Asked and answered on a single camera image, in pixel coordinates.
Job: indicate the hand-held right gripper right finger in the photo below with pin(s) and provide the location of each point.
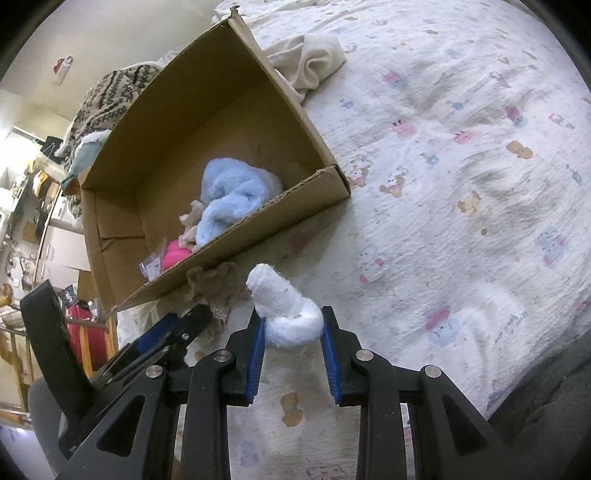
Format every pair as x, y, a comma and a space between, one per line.
330, 364

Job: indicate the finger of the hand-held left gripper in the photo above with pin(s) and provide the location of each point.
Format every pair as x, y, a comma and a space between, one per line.
152, 333
194, 321

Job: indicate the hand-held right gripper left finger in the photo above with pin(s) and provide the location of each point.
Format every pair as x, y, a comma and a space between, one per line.
256, 355

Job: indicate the white fluffy sock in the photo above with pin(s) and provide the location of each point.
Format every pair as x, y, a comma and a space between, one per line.
286, 323

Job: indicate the beige knitted scrunchie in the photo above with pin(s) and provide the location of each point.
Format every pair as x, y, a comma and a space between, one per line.
207, 277

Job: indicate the clear plastic bag with label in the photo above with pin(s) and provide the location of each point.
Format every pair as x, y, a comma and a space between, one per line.
152, 267

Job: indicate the pink heart-shaped toy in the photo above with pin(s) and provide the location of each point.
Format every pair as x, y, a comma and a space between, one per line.
174, 254

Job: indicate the cream plush toy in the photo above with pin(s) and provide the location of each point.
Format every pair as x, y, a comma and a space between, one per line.
189, 221

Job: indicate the blue fluffy scrunchie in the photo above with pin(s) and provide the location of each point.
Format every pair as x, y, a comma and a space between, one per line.
231, 194

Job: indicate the brown cardboard box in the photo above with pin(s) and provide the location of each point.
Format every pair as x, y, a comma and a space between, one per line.
184, 138

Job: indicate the pink bag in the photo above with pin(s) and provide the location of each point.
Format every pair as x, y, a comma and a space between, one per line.
87, 341

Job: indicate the yellow wooden rack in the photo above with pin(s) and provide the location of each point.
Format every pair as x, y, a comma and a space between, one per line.
17, 364

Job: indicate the white kitchen cabinet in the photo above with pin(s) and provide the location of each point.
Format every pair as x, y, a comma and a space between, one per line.
60, 244

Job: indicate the teal cushion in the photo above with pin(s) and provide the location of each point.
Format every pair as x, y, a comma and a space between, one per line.
85, 154

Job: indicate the white printed bedsheet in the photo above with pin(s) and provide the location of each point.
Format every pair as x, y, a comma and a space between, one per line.
461, 184

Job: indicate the person's grey trousers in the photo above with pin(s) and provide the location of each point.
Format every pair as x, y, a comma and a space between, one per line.
554, 429

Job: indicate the patterned knitted blanket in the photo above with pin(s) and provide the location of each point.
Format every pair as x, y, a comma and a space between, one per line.
111, 87

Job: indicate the cream cloth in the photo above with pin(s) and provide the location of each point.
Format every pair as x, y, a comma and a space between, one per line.
309, 60

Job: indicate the red and white wall hook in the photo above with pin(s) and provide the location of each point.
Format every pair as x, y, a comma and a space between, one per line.
62, 69

